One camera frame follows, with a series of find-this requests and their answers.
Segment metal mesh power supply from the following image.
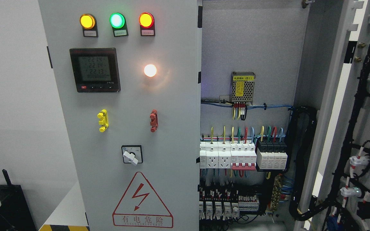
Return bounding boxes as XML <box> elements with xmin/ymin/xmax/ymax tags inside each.
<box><xmin>230</xmin><ymin>71</ymin><xmax>256</xmax><ymax>103</ymax></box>

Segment black white surge protector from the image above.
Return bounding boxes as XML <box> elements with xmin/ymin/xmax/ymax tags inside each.
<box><xmin>256</xmin><ymin>139</ymin><xmax>288</xmax><ymax>171</ymax></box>

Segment yellow terminal connector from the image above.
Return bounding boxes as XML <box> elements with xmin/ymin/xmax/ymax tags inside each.
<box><xmin>97</xmin><ymin>109</ymin><xmax>109</xmax><ymax>133</ymax></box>

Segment row of relay modules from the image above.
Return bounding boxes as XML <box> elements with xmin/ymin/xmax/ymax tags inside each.
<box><xmin>199</xmin><ymin>201</ymin><xmax>241</xmax><ymax>220</ymax></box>

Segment red electric hazard sticker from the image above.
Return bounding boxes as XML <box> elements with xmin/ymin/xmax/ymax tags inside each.
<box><xmin>112</xmin><ymin>172</ymin><xmax>174</xmax><ymax>228</ymax></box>

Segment red four pole breaker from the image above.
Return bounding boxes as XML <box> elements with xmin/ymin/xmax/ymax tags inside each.
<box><xmin>231</xmin><ymin>143</ymin><xmax>257</xmax><ymax>171</ymax></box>

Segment white glowing indicator lamp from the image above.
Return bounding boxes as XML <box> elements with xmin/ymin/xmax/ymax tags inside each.
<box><xmin>144</xmin><ymin>64</ymin><xmax>157</xmax><ymax>77</ymax></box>

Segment green indicator light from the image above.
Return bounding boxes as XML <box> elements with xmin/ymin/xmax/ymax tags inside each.
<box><xmin>109</xmin><ymin>12</ymin><xmax>129</xmax><ymax>37</ymax></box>

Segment red terminal connector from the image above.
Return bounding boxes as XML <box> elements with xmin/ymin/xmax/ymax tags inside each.
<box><xmin>150</xmin><ymin>109</ymin><xmax>158</xmax><ymax>133</ymax></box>

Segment red indicator light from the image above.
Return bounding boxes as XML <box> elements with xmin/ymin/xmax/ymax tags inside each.
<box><xmin>138</xmin><ymin>12</ymin><xmax>155</xmax><ymax>37</ymax></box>

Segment black box with antenna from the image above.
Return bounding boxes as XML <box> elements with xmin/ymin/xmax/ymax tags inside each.
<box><xmin>0</xmin><ymin>169</ymin><xmax>36</xmax><ymax>231</ymax></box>

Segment black wire loom right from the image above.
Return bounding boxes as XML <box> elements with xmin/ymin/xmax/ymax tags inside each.
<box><xmin>284</xmin><ymin>106</ymin><xmax>336</xmax><ymax>222</ymax></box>

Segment black digital power meter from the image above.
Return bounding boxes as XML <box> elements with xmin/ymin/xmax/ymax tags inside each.
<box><xmin>69</xmin><ymin>48</ymin><xmax>121</xmax><ymax>93</ymax></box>

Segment yellow indicator light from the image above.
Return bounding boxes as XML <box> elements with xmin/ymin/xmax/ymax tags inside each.
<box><xmin>80</xmin><ymin>13</ymin><xmax>98</xmax><ymax>38</ymax></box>

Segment brass terminal bar right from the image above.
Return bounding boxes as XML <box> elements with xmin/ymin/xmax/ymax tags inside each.
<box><xmin>269</xmin><ymin>174</ymin><xmax>282</xmax><ymax>213</ymax></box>

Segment white socket modules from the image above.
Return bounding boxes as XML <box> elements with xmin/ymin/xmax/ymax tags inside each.
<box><xmin>199</xmin><ymin>141</ymin><xmax>232</xmax><ymax>169</ymax></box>

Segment white rotary selector switch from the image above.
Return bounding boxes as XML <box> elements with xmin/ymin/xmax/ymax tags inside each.
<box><xmin>121</xmin><ymin>145</ymin><xmax>143</xmax><ymax>166</ymax></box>

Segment grey cabinet door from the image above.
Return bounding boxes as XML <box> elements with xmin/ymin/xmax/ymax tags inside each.
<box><xmin>39</xmin><ymin>0</ymin><xmax>202</xmax><ymax>231</ymax></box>
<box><xmin>301</xmin><ymin>0</ymin><xmax>370</xmax><ymax>231</ymax></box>

